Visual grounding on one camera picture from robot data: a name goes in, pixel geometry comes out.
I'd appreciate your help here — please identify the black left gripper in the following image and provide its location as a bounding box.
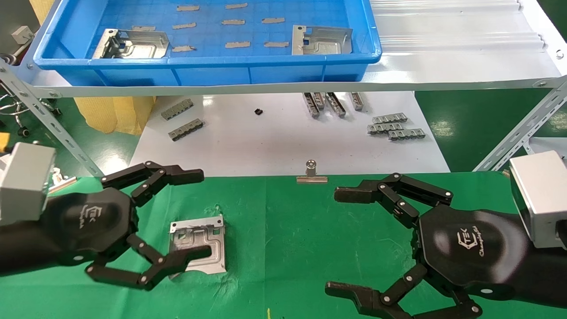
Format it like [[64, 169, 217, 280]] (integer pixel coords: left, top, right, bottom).
[[0, 161, 213, 292]]

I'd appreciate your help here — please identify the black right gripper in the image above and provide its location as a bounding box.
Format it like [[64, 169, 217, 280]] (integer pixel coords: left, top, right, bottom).
[[325, 173, 567, 319]]

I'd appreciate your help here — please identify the stamped metal bracket part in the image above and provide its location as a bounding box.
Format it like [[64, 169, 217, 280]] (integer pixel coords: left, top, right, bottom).
[[169, 214, 227, 280], [92, 28, 171, 59], [291, 25, 353, 56]]

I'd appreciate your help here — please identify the green cloth mat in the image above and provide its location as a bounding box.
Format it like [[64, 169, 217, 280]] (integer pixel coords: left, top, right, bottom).
[[0, 172, 567, 319]]

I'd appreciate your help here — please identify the silver binder clip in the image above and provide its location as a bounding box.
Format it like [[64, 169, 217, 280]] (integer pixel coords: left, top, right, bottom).
[[50, 167, 78, 194], [296, 159, 329, 184]]

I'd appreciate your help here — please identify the yellow mesh bag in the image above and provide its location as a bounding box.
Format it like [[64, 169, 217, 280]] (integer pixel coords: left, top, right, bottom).
[[29, 0, 156, 136]]

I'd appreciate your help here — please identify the white board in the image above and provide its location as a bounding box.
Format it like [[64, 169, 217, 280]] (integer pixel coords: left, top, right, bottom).
[[128, 91, 451, 178]]

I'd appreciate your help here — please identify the perforated steel angle strut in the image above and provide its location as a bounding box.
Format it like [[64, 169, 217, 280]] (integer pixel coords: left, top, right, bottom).
[[473, 76, 567, 172], [0, 60, 106, 178]]

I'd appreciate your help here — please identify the blue plastic bin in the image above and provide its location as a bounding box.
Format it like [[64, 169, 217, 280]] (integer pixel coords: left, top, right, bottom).
[[33, 0, 383, 87]]

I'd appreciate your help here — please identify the chrome chair base with castors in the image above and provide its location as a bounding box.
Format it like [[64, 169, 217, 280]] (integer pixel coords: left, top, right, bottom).
[[0, 80, 62, 138]]

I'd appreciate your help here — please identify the white corrugated shelf panel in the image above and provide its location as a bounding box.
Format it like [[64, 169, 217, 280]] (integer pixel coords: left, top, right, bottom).
[[18, 0, 567, 98]]

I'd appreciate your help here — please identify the white flat plate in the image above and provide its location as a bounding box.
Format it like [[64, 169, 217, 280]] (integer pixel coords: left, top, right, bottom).
[[523, 136, 567, 162]]

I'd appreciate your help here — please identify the small grey box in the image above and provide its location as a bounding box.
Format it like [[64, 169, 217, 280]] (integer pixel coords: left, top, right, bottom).
[[11, 26, 35, 45]]

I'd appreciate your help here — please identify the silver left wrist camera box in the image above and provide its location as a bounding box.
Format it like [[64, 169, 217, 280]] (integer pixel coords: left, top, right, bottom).
[[0, 142, 57, 227]]

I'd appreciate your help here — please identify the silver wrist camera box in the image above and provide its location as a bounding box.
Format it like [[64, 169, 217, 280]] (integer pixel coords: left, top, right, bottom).
[[508, 151, 567, 249], [0, 142, 57, 227]]

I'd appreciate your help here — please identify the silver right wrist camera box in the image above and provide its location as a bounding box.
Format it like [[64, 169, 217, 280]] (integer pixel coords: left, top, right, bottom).
[[508, 151, 567, 249]]

